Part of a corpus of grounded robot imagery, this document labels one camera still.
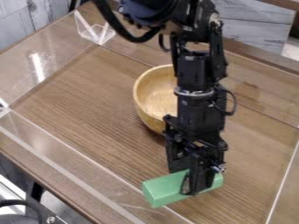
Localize black cable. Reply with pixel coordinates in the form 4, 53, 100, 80
0, 199, 40, 224

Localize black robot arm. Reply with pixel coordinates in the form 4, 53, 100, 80
90, 0, 236, 195

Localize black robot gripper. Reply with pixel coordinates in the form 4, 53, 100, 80
162, 86, 237, 196

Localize black table leg frame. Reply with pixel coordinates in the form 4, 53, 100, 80
25, 182, 68, 224

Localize clear acrylic tray walls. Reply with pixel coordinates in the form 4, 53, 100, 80
0, 16, 299, 224

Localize clear acrylic corner bracket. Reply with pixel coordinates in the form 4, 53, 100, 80
73, 10, 116, 46

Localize green rectangular block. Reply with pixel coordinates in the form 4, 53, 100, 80
140, 168, 225, 209

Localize brown wooden bowl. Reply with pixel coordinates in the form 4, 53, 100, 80
133, 64, 177, 134

